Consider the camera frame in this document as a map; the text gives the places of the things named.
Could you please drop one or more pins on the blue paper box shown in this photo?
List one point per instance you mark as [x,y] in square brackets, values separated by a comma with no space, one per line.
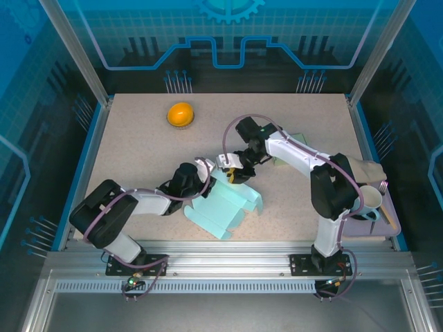
[221,207]

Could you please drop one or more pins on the green paper box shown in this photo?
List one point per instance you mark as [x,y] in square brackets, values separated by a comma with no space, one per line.
[297,141]

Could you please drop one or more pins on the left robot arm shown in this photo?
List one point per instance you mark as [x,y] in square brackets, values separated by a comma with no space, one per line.
[104,214]

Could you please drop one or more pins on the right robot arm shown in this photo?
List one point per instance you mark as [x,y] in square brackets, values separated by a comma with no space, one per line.
[332,186]

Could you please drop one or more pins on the orange dome-shaped tart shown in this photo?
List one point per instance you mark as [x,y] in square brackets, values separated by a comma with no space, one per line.
[180,114]

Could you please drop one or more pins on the small connector with green light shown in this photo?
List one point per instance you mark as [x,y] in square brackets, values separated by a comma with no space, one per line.
[133,281]
[332,283]

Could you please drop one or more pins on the beige folded cloth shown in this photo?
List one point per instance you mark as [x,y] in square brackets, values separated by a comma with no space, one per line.
[368,169]

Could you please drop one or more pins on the white mug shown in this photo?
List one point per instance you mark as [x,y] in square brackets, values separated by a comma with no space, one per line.
[368,200]

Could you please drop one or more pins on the metal fork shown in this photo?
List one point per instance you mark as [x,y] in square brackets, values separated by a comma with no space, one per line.
[383,186]

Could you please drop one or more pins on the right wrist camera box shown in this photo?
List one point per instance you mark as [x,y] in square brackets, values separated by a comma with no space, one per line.
[228,160]

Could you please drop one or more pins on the aluminium mounting rail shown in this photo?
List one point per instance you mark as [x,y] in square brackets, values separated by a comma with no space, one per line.
[228,256]

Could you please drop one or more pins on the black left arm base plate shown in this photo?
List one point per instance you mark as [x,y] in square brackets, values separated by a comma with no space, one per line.
[157,264]

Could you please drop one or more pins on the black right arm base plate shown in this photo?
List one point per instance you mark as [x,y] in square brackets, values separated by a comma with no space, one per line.
[301,264]

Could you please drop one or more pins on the aluminium frame post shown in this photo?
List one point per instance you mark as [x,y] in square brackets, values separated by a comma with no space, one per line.
[384,52]
[76,52]

